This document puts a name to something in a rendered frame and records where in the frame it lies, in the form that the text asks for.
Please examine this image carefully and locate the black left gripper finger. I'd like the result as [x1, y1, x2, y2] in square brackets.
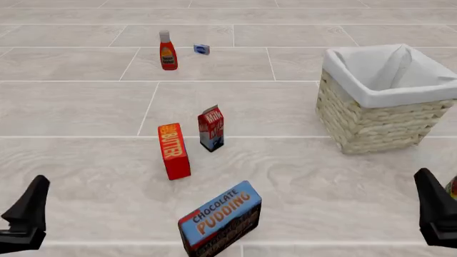
[1, 174, 51, 233]

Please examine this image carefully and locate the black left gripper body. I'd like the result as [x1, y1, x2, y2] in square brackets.
[0, 226, 47, 253]

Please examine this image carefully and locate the blue chocolate pudding box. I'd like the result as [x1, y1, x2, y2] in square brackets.
[177, 180, 263, 255]

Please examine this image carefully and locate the woven basket with white liner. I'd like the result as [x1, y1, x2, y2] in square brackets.
[315, 43, 457, 156]

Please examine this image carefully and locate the red ketchup bottle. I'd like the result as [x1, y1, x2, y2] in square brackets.
[159, 29, 179, 71]

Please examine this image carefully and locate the red milk carton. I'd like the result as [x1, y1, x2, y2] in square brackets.
[197, 104, 225, 153]

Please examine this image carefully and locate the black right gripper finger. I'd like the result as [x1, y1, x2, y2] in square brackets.
[413, 167, 457, 233]

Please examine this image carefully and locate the colourful printed tin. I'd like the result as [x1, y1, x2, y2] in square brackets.
[444, 176, 457, 201]

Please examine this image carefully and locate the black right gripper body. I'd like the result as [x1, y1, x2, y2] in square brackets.
[418, 223, 457, 249]

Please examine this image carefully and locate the red butter box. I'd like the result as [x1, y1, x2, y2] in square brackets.
[157, 122, 192, 181]

